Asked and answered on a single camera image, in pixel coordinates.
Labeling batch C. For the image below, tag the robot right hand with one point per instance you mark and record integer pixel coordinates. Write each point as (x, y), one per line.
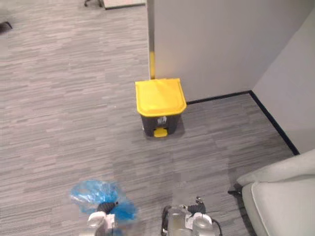
(195, 207)

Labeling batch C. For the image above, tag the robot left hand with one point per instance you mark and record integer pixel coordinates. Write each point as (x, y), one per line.
(106, 207)

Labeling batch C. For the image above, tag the blue plastic rubbish bag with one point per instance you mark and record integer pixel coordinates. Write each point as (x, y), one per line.
(91, 194)

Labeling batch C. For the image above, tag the grey pedal bin yellow lid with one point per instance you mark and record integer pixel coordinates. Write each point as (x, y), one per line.
(160, 98)

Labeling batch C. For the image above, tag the light grey sofa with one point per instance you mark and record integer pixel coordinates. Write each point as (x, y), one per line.
(280, 196)

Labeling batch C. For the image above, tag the yellow corner guard strip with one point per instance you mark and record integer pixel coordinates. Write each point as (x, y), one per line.
(152, 65)

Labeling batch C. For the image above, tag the white cabinet with dark plinth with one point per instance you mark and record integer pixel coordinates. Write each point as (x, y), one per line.
(124, 3)

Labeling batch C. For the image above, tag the black office chair base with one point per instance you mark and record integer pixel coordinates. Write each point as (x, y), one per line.
(93, 2)

